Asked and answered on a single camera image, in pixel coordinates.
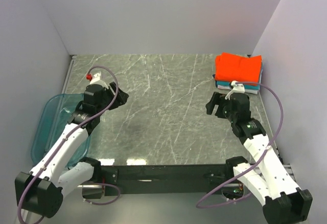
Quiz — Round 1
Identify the orange t-shirt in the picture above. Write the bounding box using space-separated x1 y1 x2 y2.
215 53 262 82

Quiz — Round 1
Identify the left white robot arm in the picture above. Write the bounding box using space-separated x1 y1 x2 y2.
14 81 129 218

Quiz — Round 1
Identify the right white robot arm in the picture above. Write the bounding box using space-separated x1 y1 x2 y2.
205 92 313 223

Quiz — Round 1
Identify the folded teal t-shirt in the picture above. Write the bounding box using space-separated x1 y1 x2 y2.
215 66 263 93

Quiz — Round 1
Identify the blue plastic bin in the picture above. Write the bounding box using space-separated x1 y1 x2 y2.
31 94 87 166

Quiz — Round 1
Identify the black base bar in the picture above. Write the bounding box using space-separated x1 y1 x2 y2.
102 164 227 194

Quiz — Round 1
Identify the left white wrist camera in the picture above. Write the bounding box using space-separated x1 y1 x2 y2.
86 72 109 89

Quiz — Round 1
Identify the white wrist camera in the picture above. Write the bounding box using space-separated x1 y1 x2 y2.
225 81 245 100
86 72 109 89

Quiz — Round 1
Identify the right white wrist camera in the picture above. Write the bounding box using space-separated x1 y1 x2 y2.
225 81 245 100

